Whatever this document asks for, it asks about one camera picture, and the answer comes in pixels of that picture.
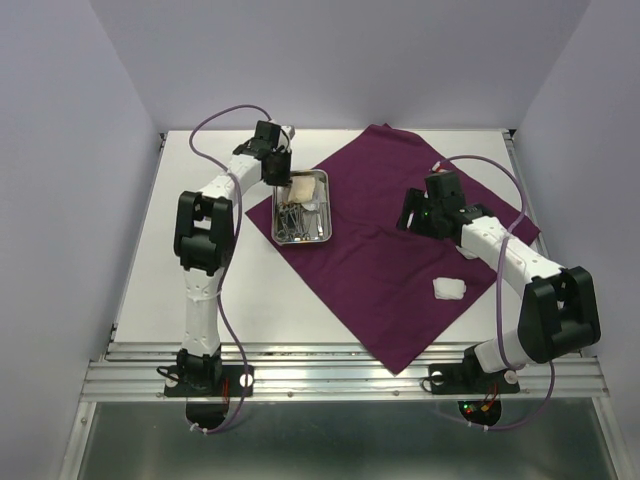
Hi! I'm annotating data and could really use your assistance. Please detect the bagged beige gloves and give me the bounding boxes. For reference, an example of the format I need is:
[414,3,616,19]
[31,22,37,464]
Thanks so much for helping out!
[284,175,318,209]

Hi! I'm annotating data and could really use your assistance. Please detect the stainless steel instrument tray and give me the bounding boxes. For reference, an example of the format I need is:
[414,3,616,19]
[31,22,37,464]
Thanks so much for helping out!
[271,169,333,246]

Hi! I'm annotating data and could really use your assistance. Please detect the straight steel scissors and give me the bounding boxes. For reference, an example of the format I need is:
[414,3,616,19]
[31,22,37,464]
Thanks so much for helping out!
[277,207,296,242]

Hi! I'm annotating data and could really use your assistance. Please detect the thin steel tweezers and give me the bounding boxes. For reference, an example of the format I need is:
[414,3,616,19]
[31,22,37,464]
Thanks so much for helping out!
[314,205,325,238]

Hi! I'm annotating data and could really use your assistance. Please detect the long steel forceps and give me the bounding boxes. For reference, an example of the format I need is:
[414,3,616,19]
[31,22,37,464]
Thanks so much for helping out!
[289,206,308,240]

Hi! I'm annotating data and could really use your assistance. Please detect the clear suture packet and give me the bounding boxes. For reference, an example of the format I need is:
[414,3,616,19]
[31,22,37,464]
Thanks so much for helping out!
[301,190,326,212]

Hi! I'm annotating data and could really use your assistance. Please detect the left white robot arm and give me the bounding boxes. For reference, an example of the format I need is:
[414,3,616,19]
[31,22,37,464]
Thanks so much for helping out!
[166,120,295,397]

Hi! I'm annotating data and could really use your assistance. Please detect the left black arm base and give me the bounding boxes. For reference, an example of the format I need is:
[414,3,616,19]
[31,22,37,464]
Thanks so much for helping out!
[156,349,254,398]

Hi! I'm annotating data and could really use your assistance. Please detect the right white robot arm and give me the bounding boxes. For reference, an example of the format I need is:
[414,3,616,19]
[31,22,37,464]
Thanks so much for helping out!
[397,171,601,394]

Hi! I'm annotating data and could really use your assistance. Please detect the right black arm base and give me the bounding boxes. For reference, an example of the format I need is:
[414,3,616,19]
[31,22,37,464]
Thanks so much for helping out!
[420,347,520,395]

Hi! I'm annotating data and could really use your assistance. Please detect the purple surgical drape cloth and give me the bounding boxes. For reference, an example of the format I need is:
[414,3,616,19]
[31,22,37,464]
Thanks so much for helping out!
[240,125,519,373]

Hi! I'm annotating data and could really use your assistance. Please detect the white gauze pad right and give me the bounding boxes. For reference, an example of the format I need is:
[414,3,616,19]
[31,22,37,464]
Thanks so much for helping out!
[459,249,478,260]

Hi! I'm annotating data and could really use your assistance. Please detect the white gauze pad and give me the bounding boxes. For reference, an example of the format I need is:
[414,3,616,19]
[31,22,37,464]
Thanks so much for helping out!
[459,249,478,260]
[433,277,466,301]

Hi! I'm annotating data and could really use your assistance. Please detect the white gauze pad lower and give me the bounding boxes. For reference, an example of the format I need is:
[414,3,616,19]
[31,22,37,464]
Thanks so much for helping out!
[433,277,466,301]

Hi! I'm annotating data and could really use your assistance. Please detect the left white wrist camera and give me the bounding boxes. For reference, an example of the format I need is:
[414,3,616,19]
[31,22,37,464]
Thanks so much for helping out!
[280,125,296,144]

